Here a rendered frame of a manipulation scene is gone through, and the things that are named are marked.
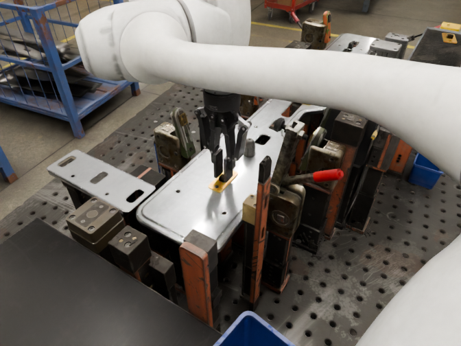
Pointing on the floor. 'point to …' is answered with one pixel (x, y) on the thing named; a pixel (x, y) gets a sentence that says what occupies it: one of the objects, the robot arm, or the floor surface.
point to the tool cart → (288, 6)
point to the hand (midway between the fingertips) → (223, 165)
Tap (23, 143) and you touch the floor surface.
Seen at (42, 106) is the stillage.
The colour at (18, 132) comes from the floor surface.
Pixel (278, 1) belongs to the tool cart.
